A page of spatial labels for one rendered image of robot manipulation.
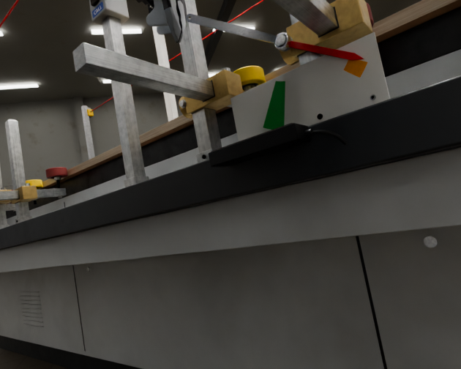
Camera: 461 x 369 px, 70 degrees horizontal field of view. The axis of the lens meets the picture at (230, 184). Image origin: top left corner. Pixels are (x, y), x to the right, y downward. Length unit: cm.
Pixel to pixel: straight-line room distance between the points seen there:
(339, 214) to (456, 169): 17
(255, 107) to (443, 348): 57
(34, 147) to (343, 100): 1301
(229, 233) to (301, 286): 26
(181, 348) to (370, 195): 85
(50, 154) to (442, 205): 1294
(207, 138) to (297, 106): 21
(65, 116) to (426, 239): 1310
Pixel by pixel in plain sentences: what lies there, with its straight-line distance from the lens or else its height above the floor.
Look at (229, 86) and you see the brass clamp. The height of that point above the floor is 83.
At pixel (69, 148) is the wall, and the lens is 1311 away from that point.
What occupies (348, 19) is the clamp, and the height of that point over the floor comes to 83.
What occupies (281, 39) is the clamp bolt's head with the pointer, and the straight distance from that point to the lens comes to 58.
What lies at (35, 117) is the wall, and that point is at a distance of 1364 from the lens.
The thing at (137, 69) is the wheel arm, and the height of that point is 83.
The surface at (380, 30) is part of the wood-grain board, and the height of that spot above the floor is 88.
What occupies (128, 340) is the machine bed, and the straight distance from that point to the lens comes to 143.
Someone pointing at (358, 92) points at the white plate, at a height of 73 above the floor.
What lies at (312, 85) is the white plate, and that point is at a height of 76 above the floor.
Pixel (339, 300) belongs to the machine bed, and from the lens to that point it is 82.
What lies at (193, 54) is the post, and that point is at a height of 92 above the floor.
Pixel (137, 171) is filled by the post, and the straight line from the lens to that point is 86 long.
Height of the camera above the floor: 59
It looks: 5 degrees up
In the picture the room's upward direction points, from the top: 10 degrees counter-clockwise
